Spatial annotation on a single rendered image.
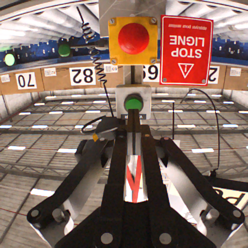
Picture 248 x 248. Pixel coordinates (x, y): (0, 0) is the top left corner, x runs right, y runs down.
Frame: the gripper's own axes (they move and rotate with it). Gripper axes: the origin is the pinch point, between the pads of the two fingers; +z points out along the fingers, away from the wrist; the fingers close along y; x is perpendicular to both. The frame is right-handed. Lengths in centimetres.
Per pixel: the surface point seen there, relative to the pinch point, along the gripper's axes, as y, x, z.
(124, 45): -1.0, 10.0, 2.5
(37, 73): -61, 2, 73
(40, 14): -20.7, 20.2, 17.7
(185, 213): 24, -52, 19
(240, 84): 73, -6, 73
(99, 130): -6.4, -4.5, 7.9
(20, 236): -539, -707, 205
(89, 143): -9.5, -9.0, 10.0
